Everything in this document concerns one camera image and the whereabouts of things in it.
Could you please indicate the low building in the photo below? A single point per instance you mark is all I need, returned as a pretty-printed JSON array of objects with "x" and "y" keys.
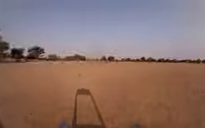
[{"x": 75, "y": 57}]

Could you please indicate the brown dirt ground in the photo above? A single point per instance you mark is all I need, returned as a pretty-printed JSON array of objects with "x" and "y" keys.
[{"x": 133, "y": 90}]

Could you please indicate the robot's own part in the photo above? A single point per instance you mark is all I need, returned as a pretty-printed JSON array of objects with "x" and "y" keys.
[
  {"x": 136, "y": 126},
  {"x": 64, "y": 125}
]

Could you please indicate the row of trees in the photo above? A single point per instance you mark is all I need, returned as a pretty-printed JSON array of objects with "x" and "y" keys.
[{"x": 17, "y": 52}]

